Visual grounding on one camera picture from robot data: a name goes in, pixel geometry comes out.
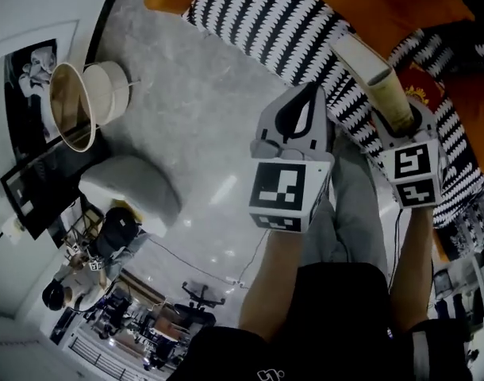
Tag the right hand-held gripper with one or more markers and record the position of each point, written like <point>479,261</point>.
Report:
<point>414,165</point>

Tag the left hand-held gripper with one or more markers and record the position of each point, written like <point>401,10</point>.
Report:
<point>283,191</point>

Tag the beige book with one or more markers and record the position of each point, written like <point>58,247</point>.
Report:
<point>379,78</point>

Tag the person's right forearm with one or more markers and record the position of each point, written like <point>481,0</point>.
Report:
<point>414,260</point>

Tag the person's left forearm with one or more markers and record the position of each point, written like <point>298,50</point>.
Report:
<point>273,284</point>

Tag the red cushion with gold emblem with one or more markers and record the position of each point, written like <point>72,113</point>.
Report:
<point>422,85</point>

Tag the black and white striped throw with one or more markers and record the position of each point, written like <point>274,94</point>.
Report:
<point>458,149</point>

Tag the dark patterned cushion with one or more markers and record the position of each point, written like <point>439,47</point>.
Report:
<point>464,44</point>

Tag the black and white striped cushion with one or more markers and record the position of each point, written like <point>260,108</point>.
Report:
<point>266,18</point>

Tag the person's grey trouser leg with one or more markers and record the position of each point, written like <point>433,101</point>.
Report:
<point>355,212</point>

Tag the grey pouf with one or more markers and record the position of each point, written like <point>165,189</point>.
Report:
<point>131,185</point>

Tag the cream drum lamp shade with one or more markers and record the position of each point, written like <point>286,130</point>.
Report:
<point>107,89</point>

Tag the person's black shirt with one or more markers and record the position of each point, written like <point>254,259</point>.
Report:
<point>337,324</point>

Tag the black office chair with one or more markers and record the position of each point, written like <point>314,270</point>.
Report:
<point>200,302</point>

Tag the black backpack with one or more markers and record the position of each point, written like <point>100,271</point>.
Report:
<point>117,232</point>

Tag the gold lined lamp shade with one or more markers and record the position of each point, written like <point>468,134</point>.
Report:
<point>69,105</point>

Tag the black flat screen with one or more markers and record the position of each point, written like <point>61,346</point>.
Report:
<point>43,189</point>

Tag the black railing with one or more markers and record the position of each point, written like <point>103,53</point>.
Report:
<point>103,357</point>

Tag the black and white wall picture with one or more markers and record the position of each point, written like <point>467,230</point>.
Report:
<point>28,101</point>

